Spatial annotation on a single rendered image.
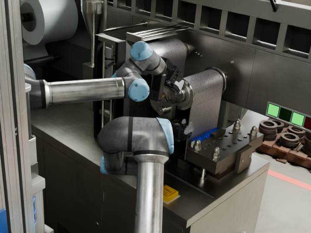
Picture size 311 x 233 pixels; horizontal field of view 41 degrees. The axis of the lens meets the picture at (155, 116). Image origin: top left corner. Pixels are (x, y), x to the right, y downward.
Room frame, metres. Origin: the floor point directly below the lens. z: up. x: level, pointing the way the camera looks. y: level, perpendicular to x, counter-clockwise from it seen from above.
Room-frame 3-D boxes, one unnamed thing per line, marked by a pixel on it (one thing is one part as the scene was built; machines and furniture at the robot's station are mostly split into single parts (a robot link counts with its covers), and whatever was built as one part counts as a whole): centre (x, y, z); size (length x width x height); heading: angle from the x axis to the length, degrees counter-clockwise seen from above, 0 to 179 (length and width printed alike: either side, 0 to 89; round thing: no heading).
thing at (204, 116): (1.78, -0.23, 1.11); 0.23 x 0.01 x 0.18; 139
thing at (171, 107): (1.72, -0.05, 1.05); 0.06 x 0.05 x 0.31; 139
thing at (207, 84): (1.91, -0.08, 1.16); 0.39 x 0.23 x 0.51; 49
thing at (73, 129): (2.37, 0.59, 0.88); 2.52 x 0.66 x 0.04; 49
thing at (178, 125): (1.60, -0.07, 1.12); 0.12 x 0.08 x 0.09; 139
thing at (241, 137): (1.73, -0.34, 1.00); 0.40 x 0.16 x 0.06; 139
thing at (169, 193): (1.45, -0.07, 0.91); 0.07 x 0.07 x 0.02; 49
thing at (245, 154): (1.68, -0.42, 0.96); 0.10 x 0.03 x 0.11; 139
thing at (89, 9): (2.28, 0.37, 1.50); 0.14 x 0.14 x 0.06
